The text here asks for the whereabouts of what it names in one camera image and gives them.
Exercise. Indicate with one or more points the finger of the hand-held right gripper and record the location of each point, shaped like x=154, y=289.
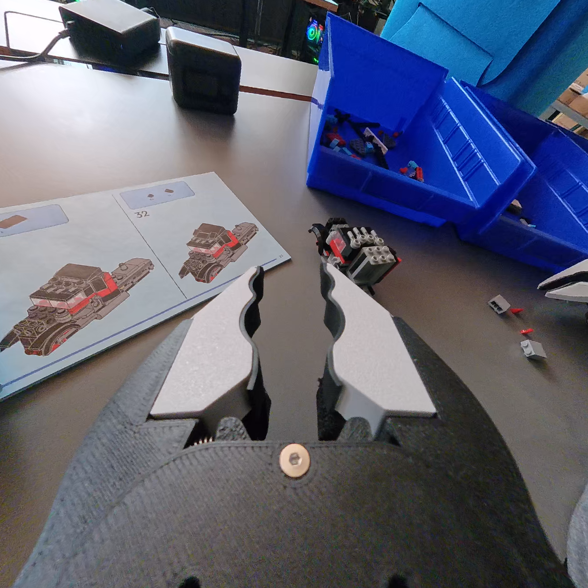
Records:
x=576, y=291
x=572, y=274

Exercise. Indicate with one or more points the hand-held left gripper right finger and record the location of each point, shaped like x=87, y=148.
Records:
x=381, y=367

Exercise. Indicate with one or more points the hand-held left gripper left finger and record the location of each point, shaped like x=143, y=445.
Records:
x=206, y=363

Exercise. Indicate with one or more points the small grey slope brick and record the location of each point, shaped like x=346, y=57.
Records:
x=534, y=350
x=499, y=304

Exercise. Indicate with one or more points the pile of mixed toy bricks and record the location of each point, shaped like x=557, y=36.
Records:
x=363, y=144
x=519, y=211

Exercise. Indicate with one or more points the grey black toy brick truck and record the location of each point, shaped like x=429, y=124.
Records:
x=363, y=257

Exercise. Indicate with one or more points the grey desk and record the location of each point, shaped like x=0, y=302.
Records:
x=138, y=138

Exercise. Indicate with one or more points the brick instruction booklet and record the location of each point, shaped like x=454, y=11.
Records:
x=92, y=229

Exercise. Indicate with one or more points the brown cardboard box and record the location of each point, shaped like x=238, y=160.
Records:
x=574, y=96

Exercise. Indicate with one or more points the person's grey sweater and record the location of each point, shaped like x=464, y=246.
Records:
x=579, y=542

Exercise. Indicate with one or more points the large blue plastic bin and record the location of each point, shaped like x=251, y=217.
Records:
x=381, y=82

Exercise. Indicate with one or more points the blue felt bag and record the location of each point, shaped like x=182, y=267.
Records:
x=459, y=27

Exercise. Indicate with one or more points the black cube power station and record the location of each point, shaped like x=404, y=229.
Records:
x=202, y=69

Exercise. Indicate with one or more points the computer tower with glowing fans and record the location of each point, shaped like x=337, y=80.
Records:
x=314, y=36

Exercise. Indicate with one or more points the black power adapter box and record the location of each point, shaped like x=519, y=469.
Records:
x=110, y=32

